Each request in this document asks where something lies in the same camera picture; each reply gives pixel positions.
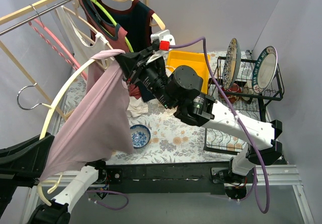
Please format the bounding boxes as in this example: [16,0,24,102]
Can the blue white ceramic bowl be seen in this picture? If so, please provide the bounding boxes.
[130,124,151,148]

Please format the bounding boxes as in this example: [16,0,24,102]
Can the red patterned bowl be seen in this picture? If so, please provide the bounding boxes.
[218,83,244,104]

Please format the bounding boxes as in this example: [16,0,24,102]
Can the yellow plastic bin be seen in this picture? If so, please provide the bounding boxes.
[166,50,209,94]

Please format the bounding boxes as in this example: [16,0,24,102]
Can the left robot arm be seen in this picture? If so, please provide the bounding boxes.
[1,133,107,223]

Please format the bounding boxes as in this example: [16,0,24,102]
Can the green rimmed white plate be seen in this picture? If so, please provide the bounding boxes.
[251,46,278,94]

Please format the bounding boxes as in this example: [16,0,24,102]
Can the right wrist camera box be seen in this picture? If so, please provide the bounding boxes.
[148,30,176,63]

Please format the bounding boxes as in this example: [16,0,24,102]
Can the navy maroon tank top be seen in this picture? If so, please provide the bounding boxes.
[90,0,164,103]

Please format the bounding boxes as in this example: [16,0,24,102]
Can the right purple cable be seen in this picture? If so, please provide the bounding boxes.
[173,37,271,214]

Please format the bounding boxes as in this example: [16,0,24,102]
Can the floral patterned plate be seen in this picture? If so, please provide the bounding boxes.
[222,38,241,90]

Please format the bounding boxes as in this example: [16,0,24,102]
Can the pink tank top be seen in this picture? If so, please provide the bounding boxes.
[39,60,134,181]

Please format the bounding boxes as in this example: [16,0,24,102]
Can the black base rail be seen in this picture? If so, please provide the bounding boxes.
[99,161,229,195]

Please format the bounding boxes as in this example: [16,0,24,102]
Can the lime green hanger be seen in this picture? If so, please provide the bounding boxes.
[82,0,134,53]

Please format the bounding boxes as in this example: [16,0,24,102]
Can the black wire dish rack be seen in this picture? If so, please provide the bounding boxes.
[204,51,285,155]

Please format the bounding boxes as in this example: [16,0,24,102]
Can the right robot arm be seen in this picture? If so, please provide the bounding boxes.
[116,46,282,183]

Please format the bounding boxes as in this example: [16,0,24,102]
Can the crumpled white cloth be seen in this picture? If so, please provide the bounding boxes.
[126,96,148,117]

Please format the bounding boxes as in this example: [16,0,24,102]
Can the pink plastic hanger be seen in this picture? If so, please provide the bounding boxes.
[28,5,88,70]

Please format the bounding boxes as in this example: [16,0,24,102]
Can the wooden clothes rack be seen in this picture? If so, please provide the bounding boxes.
[1,0,148,120]

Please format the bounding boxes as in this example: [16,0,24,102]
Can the floral tablecloth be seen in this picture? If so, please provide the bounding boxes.
[59,50,282,164]

